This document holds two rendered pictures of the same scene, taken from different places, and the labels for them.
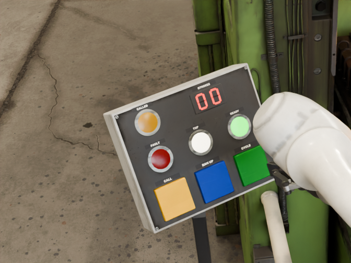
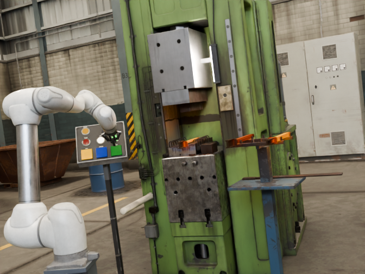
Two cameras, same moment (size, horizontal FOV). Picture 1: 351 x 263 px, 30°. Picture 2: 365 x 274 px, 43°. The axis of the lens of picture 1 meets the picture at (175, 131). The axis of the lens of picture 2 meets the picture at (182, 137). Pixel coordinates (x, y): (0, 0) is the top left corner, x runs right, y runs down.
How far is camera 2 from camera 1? 241 cm
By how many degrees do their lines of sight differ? 37
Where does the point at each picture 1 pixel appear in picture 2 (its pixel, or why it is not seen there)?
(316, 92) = (161, 147)
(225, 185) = (105, 154)
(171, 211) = (84, 157)
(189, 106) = (100, 129)
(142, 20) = not seen: hidden behind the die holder
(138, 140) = (81, 135)
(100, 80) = not seen: hidden behind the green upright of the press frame
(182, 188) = (89, 151)
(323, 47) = (161, 128)
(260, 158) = (119, 148)
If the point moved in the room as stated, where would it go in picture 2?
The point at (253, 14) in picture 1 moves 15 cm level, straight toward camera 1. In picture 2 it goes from (137, 114) to (126, 116)
